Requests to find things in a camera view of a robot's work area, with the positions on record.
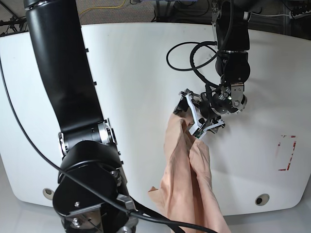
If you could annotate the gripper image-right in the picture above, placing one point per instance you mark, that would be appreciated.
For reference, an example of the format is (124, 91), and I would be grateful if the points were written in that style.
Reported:
(225, 99)

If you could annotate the peach t-shirt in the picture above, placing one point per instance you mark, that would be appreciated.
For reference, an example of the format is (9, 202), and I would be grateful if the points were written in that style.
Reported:
(185, 192)

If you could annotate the black robot arm image-left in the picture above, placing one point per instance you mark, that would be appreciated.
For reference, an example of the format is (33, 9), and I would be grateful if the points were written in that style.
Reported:
(55, 29)

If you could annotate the red tape rectangle marking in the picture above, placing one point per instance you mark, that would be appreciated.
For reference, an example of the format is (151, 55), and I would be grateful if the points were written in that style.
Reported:
(285, 152)

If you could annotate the white power strip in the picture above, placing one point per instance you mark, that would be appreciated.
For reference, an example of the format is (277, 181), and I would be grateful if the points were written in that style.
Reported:
(301, 11)

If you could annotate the black tripod stand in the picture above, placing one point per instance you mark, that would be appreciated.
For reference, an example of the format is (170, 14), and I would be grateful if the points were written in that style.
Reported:
(12, 17)

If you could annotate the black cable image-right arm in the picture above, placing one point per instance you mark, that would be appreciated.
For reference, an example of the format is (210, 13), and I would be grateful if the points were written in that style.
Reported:
(207, 44)

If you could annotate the right table cable grommet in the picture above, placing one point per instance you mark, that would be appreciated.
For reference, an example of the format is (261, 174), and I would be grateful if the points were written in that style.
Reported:
(262, 199)

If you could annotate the table cable grommet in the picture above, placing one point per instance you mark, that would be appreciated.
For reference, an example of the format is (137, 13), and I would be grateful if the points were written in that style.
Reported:
(48, 193)
(262, 199)

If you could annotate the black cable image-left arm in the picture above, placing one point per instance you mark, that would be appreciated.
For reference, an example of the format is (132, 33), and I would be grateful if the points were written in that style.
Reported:
(91, 196)

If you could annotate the left table cable grommet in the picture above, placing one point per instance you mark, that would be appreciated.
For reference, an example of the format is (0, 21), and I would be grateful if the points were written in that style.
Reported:
(48, 193)

